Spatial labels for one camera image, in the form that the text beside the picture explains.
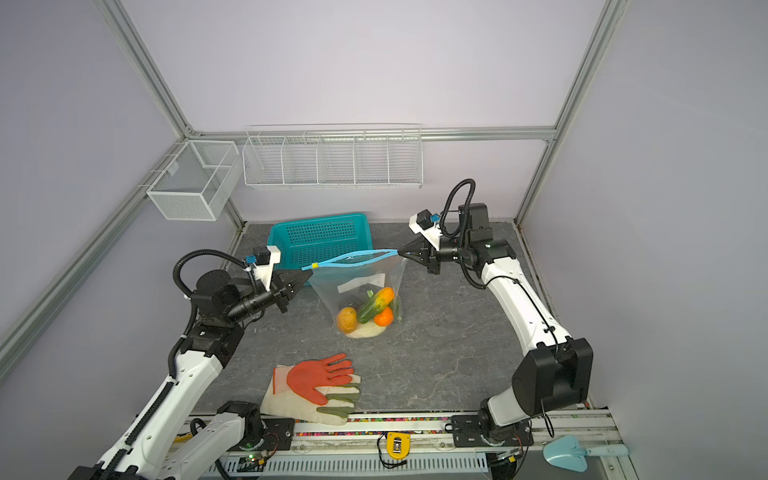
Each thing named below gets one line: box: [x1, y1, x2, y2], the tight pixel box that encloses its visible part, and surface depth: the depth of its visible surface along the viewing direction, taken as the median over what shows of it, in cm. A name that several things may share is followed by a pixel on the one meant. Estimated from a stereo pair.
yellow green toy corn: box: [358, 287, 395, 324], surface depth 82 cm
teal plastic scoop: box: [543, 435, 629, 473], surface depth 72 cm
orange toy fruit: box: [337, 306, 357, 334], surface depth 83 cm
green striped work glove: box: [260, 368, 362, 425], surface depth 79 cm
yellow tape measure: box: [386, 432, 411, 461], surface depth 72 cm
